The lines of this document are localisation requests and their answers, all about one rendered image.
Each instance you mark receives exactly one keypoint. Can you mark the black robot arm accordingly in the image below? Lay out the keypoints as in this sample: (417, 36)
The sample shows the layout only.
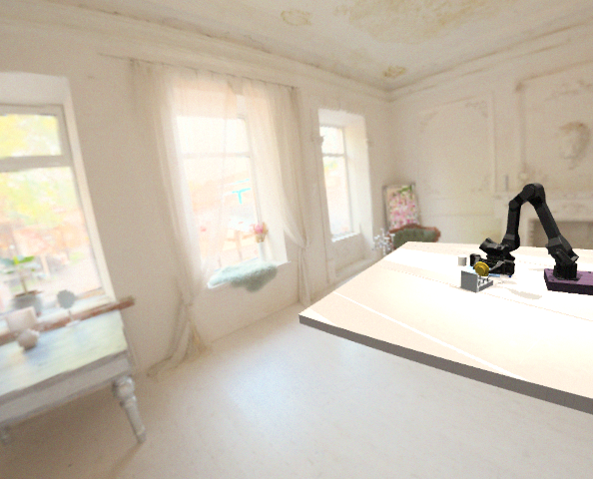
(558, 247)

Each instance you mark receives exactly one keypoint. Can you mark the yellow plate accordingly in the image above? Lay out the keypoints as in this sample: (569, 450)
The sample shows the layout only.
(481, 268)

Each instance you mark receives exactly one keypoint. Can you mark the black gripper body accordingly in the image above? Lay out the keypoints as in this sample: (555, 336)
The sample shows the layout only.
(491, 261)

